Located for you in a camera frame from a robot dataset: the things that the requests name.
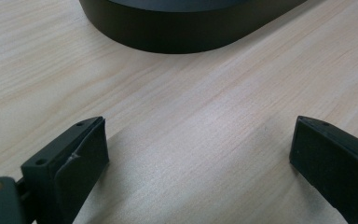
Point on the black round tray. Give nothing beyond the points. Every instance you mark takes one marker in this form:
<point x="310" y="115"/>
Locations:
<point x="183" y="28"/>

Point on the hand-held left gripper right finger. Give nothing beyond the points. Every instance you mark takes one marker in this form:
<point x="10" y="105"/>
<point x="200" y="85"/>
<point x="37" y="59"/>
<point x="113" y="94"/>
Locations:
<point x="335" y="161"/>

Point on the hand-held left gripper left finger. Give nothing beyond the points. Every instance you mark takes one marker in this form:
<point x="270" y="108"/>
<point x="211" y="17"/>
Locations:
<point x="65" y="168"/>

